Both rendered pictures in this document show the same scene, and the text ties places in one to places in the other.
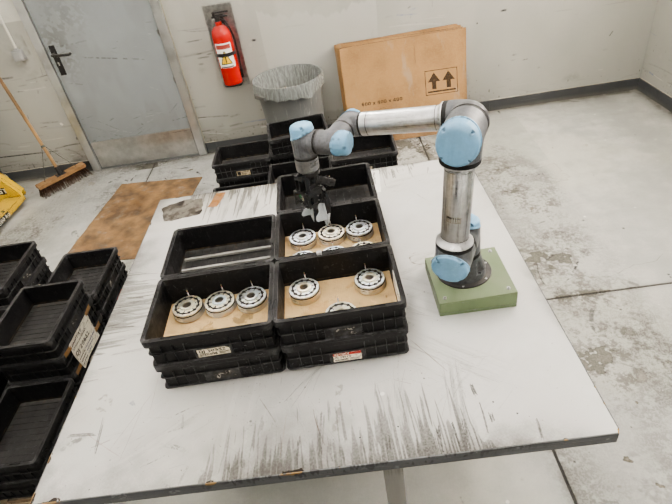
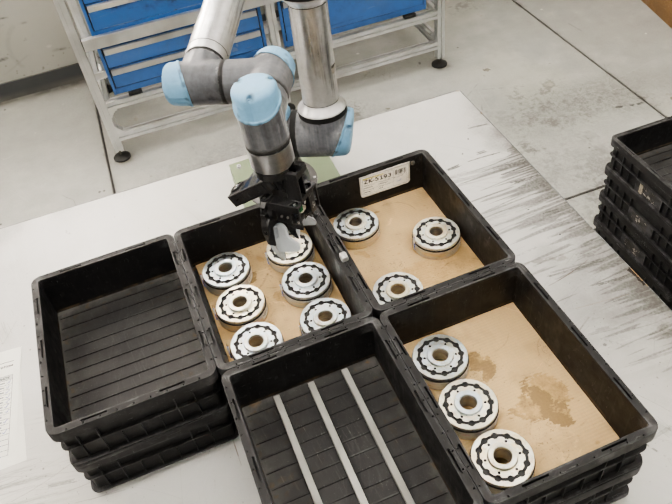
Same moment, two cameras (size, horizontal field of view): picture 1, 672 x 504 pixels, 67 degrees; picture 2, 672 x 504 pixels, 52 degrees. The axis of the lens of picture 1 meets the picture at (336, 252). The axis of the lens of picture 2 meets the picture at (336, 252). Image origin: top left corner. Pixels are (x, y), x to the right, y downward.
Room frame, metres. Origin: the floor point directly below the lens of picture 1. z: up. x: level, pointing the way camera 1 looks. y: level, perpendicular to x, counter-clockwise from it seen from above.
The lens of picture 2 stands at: (1.67, 0.96, 1.91)
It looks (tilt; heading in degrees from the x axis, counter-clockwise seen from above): 45 degrees down; 253
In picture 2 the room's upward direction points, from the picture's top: 8 degrees counter-clockwise
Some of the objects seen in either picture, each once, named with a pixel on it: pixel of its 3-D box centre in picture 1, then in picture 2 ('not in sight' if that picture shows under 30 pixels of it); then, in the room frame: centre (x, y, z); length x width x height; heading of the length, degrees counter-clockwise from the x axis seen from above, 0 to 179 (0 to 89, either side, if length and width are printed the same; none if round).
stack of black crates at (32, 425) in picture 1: (33, 437); not in sight; (1.35, 1.36, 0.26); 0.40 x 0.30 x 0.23; 177
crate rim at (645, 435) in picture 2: (212, 302); (506, 370); (1.24, 0.42, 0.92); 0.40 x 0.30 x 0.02; 88
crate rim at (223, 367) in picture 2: (329, 229); (266, 273); (1.53, 0.01, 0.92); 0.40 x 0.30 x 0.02; 88
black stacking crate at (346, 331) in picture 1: (338, 295); (404, 242); (1.23, 0.02, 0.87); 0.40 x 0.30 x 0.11; 88
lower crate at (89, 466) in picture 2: not in sight; (143, 373); (1.82, 0.00, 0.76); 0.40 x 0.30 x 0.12; 88
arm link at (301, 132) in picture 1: (304, 140); (260, 112); (1.48, 0.04, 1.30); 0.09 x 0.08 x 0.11; 61
